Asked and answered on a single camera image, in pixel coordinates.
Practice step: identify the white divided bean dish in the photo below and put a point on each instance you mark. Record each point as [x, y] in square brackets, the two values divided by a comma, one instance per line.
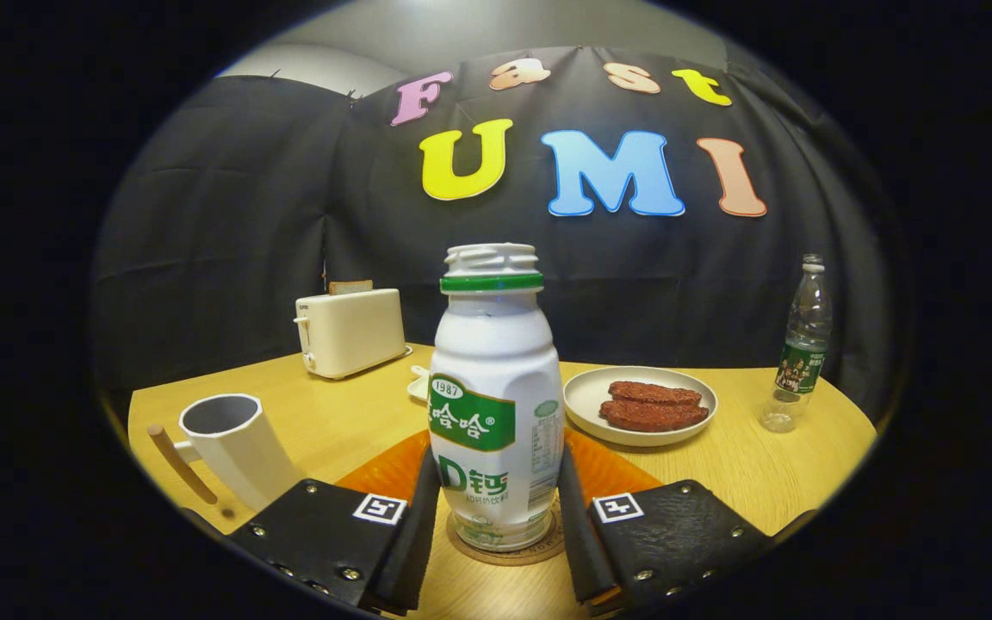
[418, 386]

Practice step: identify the black backdrop cloth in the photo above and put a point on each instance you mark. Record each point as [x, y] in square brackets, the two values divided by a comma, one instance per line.
[229, 215]

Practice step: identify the white juice bottle green label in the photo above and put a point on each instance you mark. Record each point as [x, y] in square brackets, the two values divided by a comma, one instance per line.
[496, 362]

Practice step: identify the cream toaster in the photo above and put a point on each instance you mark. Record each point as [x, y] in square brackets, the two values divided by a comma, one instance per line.
[354, 331]

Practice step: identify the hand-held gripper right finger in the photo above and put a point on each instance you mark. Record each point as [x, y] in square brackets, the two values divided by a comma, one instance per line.
[578, 542]

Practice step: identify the wooden table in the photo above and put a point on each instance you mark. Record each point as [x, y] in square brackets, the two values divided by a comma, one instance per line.
[720, 469]

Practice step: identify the brown meat slice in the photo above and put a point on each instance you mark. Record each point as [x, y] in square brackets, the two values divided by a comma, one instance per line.
[655, 393]
[651, 416]

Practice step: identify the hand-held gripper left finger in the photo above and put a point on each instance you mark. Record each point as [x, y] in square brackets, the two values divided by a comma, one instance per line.
[414, 542]

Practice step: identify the white round plate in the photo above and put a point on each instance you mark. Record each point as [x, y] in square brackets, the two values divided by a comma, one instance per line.
[586, 396]

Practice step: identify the clear plastic water bottle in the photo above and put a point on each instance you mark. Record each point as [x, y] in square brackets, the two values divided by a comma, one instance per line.
[802, 353]

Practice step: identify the toast slice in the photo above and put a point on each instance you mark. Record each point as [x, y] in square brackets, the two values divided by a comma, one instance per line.
[350, 287]

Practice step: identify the round cork coaster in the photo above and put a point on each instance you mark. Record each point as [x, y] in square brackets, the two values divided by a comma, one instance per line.
[509, 558]

